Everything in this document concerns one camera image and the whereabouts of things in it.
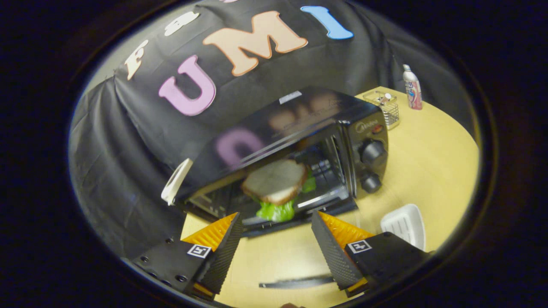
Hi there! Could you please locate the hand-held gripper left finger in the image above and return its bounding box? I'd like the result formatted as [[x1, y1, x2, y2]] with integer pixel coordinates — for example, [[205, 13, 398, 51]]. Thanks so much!
[[122, 212, 244, 301]]

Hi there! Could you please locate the black backdrop cloth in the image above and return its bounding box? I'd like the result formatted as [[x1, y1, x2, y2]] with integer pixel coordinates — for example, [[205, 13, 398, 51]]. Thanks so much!
[[68, 0, 476, 261]]

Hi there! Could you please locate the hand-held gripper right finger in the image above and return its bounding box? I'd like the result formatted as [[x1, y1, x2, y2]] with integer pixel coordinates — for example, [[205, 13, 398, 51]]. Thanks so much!
[[310, 210, 432, 299]]

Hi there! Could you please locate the black toaster oven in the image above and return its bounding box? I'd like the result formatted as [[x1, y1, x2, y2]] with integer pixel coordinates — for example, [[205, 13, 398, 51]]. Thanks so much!
[[171, 86, 390, 290]]

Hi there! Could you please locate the white bottle with pink label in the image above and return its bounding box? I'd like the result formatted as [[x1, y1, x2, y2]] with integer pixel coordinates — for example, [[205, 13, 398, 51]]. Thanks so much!
[[402, 64, 423, 110]]

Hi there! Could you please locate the clear ribbed container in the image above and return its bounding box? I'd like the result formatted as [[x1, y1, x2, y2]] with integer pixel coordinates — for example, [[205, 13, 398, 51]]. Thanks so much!
[[363, 90, 400, 130]]

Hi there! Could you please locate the white plastic appliance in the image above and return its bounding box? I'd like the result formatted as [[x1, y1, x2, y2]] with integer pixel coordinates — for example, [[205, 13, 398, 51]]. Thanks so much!
[[161, 158, 194, 206]]

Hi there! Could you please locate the white plastic tray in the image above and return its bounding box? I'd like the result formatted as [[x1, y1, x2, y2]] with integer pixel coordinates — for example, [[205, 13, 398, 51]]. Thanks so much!
[[380, 204, 426, 252]]

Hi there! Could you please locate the white bread lettuce sandwich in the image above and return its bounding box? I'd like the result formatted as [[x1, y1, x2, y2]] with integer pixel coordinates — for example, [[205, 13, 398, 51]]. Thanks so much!
[[241, 159, 317, 223]]

